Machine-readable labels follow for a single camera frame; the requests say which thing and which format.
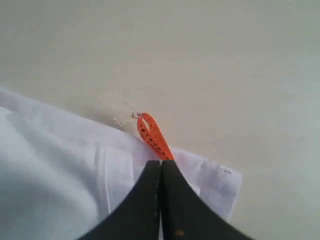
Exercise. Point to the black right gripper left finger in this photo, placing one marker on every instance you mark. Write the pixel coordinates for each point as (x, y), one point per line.
(138, 216)

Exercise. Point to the white t-shirt red lettering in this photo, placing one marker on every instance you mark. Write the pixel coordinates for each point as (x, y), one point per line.
(62, 174)

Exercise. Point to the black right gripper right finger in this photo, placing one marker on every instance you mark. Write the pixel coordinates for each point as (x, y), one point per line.
(184, 216)

